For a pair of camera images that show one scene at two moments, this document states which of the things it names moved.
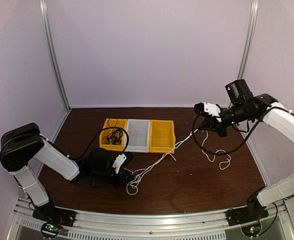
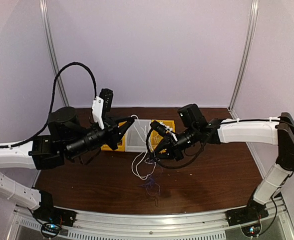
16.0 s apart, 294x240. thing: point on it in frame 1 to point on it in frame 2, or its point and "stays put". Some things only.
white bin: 139,131 stays put
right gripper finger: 209,123 to 163,142
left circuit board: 50,230 stays put
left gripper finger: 129,174 to 124,121
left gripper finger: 126,183 to 123,126
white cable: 132,186 to 132,166
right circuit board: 251,230 stays put
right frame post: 248,40 stays put
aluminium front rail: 277,226 stays put
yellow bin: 162,136 stays put
